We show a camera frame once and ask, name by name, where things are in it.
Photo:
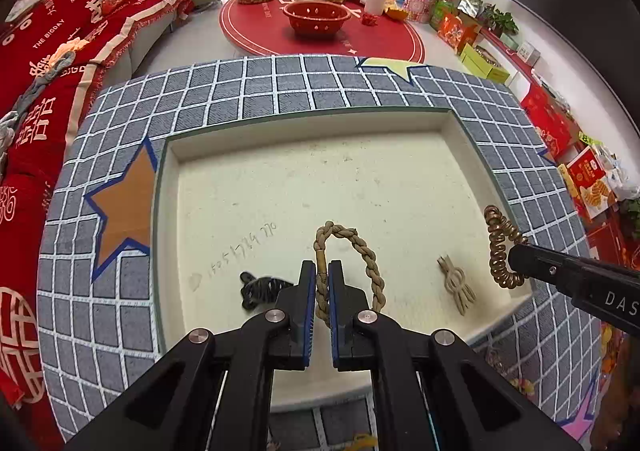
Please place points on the beige bunny hair clip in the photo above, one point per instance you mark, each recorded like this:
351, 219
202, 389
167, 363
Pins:
456, 285

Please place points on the grey patterned cloth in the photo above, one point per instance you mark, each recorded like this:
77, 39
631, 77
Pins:
16, 116

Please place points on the potted green plant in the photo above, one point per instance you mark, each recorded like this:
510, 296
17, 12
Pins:
497, 21

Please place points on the shallow cream tray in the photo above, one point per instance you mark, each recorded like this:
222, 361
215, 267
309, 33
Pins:
250, 196

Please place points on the red round rug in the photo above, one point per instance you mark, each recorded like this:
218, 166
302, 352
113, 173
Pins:
287, 27

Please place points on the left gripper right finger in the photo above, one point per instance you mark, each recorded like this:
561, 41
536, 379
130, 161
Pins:
432, 392

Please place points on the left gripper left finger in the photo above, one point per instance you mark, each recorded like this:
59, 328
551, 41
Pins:
211, 391

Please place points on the red waffle snack box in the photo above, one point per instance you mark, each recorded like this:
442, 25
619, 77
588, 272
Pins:
591, 183

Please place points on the black claw hair clip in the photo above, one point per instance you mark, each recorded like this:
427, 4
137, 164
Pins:
260, 291

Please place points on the red sofa cover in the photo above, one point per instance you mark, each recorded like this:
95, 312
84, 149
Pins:
35, 160

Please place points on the red gift box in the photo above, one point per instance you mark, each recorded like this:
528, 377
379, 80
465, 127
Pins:
558, 131

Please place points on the green yellow box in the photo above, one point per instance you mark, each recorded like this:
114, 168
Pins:
482, 64

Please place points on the white cylinder cup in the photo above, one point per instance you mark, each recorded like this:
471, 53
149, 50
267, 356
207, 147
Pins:
374, 7

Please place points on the red colander basket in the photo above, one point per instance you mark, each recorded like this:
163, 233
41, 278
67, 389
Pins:
316, 18

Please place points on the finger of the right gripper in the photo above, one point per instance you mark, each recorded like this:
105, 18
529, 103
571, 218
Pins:
550, 270

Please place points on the grey checkered tablecloth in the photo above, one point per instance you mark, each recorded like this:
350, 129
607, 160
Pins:
97, 336

